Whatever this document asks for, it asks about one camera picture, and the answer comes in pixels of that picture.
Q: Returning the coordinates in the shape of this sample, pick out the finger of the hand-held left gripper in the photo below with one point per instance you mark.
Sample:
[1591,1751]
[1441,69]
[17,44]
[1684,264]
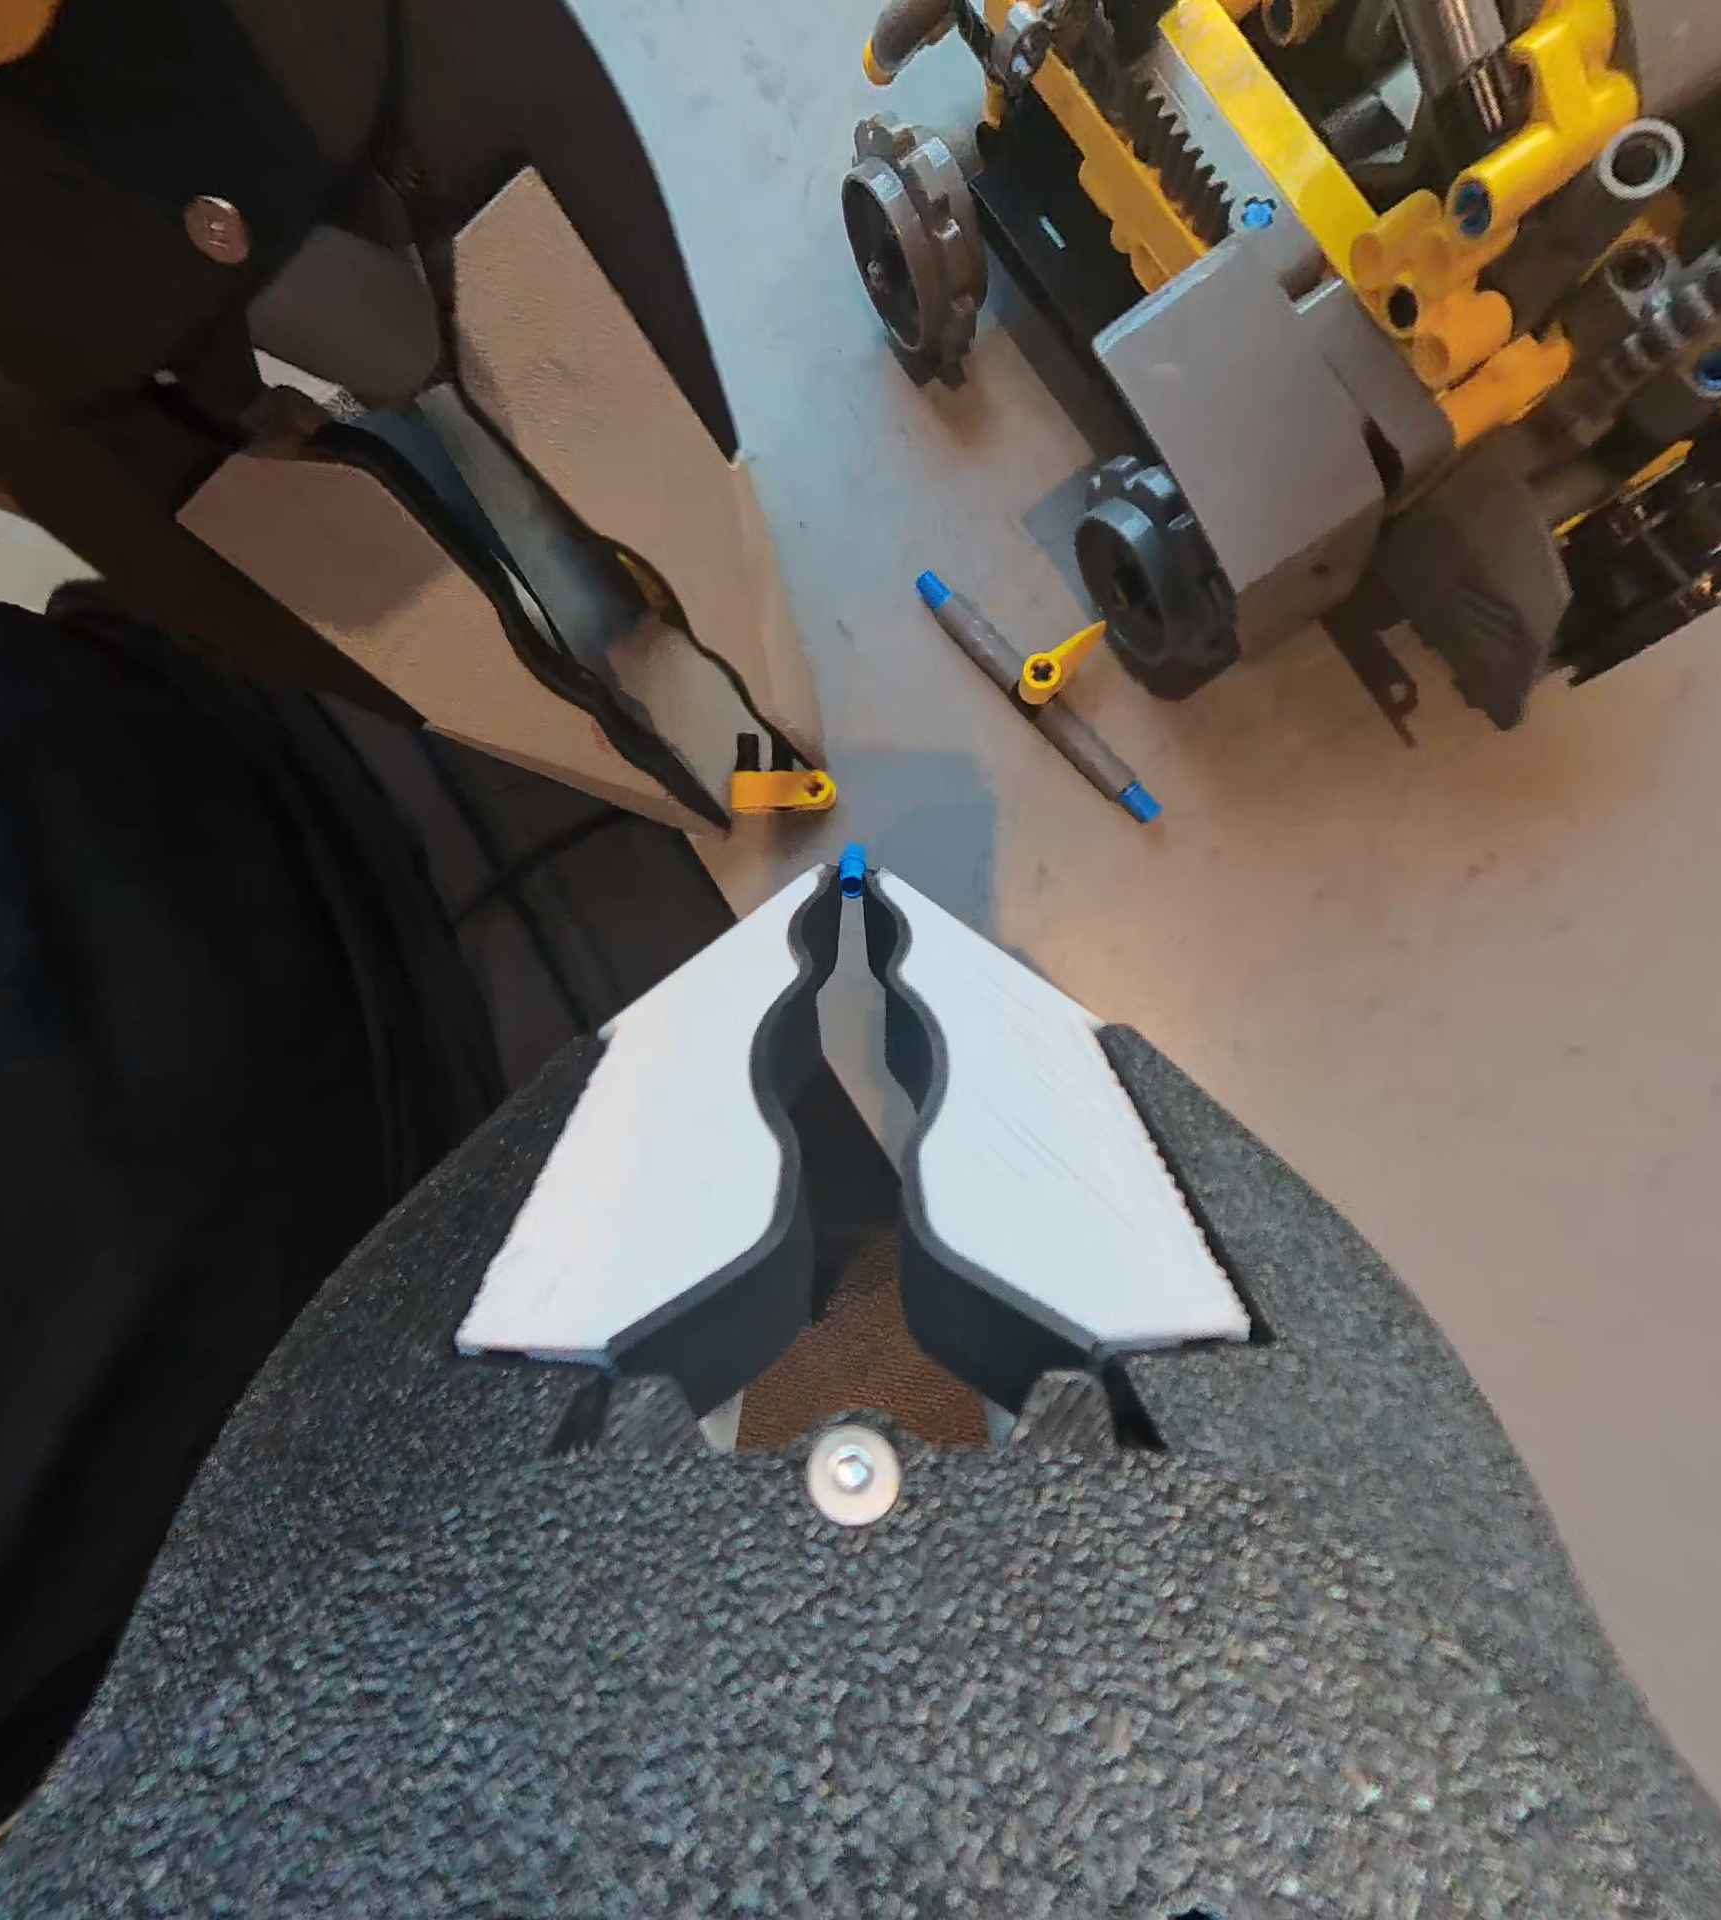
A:
[350,601]
[604,391]

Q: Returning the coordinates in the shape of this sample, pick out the small yellow pin connector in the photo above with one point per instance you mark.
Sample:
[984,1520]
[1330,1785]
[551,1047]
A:
[783,789]

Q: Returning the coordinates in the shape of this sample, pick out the grey axle with yellow cam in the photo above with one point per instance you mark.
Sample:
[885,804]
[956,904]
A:
[974,633]

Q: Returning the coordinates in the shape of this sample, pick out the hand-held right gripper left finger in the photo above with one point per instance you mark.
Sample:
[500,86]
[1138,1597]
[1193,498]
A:
[635,1170]

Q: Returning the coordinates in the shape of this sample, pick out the grey desk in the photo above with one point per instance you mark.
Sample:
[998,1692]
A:
[1399,1050]

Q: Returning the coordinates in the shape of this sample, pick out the yellow grey toy brick vehicle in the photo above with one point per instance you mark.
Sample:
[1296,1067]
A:
[1248,375]

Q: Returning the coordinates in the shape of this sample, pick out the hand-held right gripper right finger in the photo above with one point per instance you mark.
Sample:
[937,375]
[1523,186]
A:
[1055,1170]

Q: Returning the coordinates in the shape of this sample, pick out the blue connector pin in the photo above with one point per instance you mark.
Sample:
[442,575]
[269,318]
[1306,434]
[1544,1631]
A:
[852,870]

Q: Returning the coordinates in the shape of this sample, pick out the person's black clothing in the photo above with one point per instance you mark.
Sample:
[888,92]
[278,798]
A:
[125,1050]

